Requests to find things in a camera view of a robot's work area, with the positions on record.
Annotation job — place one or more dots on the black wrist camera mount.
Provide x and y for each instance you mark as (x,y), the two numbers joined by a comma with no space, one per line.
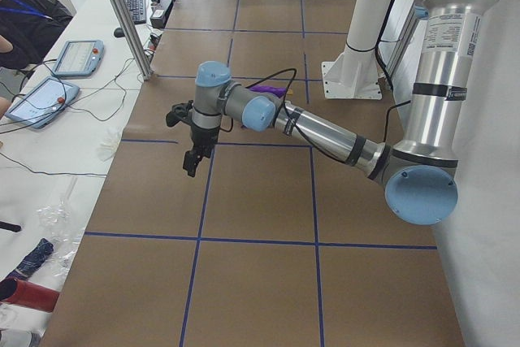
(180,113)

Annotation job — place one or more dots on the lower blue teach pendant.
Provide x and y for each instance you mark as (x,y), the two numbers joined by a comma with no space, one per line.
(43,103)

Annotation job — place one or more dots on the black computer keyboard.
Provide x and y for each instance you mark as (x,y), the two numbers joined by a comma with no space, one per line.
(137,10)

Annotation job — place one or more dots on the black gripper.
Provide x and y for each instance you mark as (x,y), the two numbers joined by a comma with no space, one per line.
(201,138)

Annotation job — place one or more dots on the white crumpled tissue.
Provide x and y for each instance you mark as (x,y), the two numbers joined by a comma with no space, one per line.
(109,144)

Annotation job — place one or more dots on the blue teach pendant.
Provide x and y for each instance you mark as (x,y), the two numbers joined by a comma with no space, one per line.
(79,59)
(43,103)

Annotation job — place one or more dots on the red cylinder bottle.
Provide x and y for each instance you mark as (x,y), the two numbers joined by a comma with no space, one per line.
(29,295)

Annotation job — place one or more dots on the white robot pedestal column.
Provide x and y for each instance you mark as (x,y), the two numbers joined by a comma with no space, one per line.
(354,74)

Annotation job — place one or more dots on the purple microfiber towel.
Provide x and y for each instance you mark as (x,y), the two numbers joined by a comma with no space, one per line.
(259,112)

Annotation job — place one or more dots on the black computer mouse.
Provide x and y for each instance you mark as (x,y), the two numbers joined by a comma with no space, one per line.
(118,33)

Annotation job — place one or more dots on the black mini computer box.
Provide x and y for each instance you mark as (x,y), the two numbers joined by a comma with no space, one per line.
(161,13)

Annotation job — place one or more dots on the person in black jacket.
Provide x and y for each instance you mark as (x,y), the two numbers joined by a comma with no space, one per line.
(29,29)

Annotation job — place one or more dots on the aluminium frame post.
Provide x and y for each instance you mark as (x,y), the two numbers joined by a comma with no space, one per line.
(130,33)

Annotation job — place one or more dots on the clear crumpled plastic bag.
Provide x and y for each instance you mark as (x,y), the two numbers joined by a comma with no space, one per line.
(62,231)

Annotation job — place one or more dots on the upper blue teach pendant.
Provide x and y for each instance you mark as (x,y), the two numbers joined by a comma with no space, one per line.
(79,59)

